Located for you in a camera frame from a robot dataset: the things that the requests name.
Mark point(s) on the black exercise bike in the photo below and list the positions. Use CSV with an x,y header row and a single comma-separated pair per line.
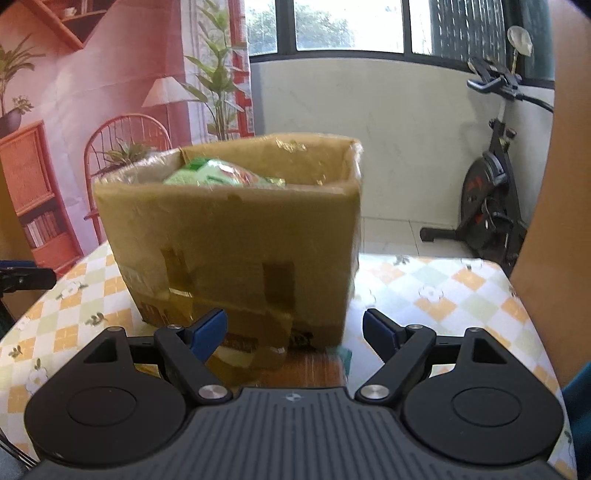
x,y
489,194

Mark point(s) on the taped cardboard box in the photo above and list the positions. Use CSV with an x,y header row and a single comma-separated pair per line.
x,y
231,240

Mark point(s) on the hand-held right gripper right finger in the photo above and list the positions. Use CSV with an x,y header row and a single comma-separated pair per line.
x,y
376,330

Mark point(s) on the brown wooden panel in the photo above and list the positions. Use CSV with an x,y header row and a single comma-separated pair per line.
x,y
554,230

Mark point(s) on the checked floral tablecloth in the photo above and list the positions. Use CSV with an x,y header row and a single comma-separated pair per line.
x,y
438,295

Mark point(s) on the dark framed window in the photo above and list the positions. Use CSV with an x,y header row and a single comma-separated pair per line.
x,y
323,23

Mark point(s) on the teal cloth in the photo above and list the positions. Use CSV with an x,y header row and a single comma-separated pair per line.
x,y
579,415

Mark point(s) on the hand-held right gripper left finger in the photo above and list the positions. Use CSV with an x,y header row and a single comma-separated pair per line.
x,y
210,332

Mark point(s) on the green snack packet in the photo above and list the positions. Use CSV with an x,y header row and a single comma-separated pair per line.
x,y
207,173

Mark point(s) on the printed room backdrop cloth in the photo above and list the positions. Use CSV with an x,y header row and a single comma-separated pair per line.
x,y
115,69

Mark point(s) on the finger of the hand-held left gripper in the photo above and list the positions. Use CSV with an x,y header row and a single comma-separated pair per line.
x,y
32,278

